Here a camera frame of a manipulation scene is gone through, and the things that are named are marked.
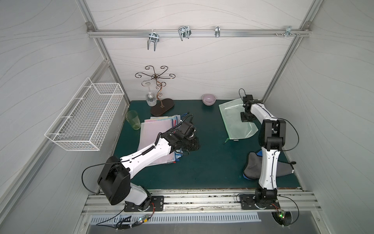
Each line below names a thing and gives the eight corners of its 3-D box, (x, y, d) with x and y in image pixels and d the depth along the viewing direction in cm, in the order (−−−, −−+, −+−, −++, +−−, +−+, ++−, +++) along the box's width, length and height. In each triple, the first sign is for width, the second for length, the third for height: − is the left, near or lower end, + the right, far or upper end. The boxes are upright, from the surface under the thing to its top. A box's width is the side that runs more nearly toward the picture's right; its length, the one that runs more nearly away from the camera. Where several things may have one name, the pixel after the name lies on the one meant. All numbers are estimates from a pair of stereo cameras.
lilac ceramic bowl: (202, 105, 119) (203, 101, 115) (202, 98, 125) (202, 93, 121) (215, 105, 119) (216, 101, 115) (214, 98, 125) (215, 93, 121)
